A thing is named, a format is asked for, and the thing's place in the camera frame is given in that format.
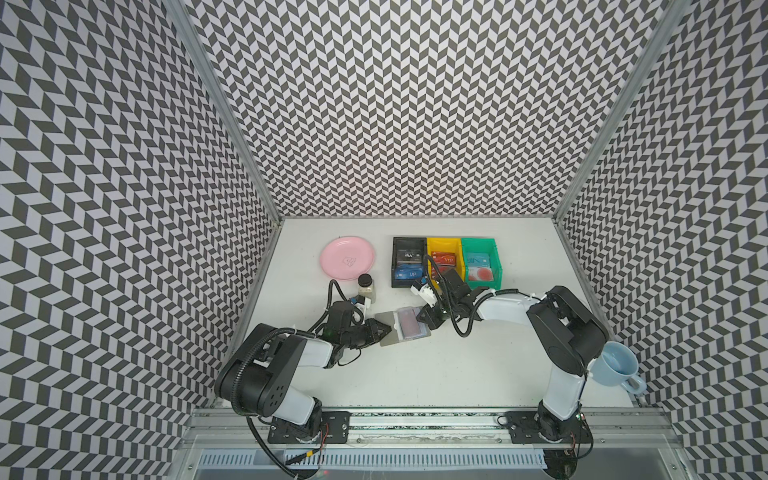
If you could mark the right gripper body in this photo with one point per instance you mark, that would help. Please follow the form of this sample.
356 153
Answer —
437 309

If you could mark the yellow bin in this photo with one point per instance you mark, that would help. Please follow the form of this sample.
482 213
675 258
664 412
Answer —
447 253

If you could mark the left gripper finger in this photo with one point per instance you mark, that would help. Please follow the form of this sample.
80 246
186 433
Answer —
377 328
372 340

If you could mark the grey card holder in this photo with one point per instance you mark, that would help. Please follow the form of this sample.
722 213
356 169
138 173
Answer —
394 337

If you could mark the pink card in holder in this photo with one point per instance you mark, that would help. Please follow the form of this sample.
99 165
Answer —
410 327

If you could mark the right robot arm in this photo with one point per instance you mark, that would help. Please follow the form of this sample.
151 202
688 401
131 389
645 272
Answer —
568 332

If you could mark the light blue mug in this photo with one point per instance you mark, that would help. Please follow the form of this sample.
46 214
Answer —
618 366

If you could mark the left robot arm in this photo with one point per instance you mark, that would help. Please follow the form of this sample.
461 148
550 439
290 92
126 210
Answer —
257 379

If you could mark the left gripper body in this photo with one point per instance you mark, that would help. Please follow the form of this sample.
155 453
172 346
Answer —
349 337

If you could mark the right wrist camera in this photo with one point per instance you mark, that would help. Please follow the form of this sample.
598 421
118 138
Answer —
425 292

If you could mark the green bin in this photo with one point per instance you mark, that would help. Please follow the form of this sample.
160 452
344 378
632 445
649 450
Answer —
483 267

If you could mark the black bin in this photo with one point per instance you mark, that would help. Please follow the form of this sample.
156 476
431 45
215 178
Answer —
408 263

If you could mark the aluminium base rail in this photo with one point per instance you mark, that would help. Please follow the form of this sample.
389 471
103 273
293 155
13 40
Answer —
403 436

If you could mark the pink plate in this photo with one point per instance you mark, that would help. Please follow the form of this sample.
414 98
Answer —
346 258

